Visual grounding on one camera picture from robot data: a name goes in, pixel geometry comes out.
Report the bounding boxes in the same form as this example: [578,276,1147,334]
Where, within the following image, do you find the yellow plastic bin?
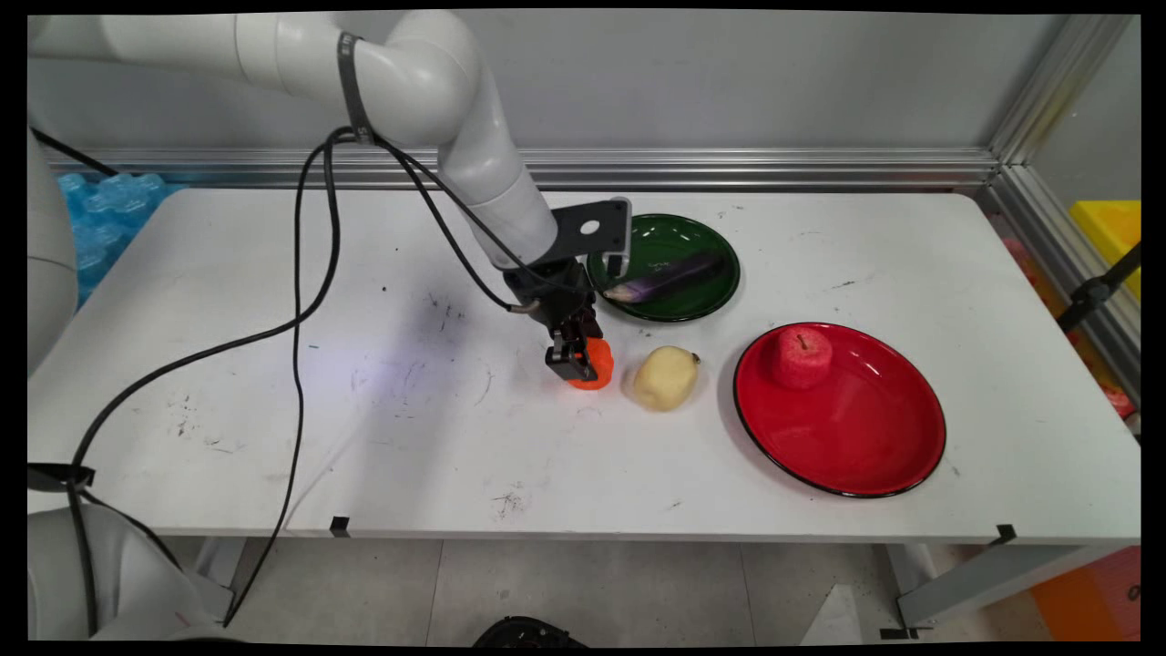
[1069,200,1141,300]

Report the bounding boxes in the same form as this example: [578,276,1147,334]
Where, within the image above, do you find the black round floor object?
[472,616,588,649]

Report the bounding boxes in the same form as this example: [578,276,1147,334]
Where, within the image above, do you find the upright aluminium frame post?
[988,14,1140,167]

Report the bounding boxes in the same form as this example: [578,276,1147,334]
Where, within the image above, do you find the dark grey camera mount bracket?
[549,198,633,277]

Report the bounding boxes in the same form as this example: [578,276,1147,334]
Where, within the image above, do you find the blue bubble foam sheet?
[56,171,188,309]

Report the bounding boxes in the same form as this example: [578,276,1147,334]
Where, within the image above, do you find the short aluminium frame rail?
[977,164,1141,402]

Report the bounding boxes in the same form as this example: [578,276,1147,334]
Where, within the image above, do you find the black strap on arm base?
[27,462,97,493]

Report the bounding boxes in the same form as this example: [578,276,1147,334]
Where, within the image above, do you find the purple toy eggplant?
[603,252,728,303]

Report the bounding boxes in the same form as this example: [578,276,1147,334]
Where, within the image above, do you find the black clamp rod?
[1056,241,1141,334]

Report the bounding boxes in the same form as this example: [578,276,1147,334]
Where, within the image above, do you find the orange box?
[1029,547,1141,641]

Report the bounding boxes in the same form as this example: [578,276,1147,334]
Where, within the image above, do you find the red toy apple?
[772,325,834,391]

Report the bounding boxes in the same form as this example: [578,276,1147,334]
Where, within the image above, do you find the orange toy carrot piece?
[567,336,615,391]

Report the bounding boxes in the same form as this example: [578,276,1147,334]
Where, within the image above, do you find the grey strap on arm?
[336,32,378,145]

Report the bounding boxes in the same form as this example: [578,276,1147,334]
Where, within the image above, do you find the long aluminium frame rail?
[41,148,999,191]

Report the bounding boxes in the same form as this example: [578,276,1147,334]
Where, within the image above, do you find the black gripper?
[504,258,606,382]

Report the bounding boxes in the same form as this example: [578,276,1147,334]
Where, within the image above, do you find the dark green round plate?
[586,213,742,323]

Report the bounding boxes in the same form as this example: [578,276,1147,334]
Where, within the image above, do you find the grey table leg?
[193,537,271,595]
[876,543,1099,639]

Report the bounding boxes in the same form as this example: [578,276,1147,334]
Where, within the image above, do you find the black cable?
[68,128,593,639]
[221,128,538,630]

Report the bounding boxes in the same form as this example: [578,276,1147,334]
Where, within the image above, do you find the red round plate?
[733,322,947,499]

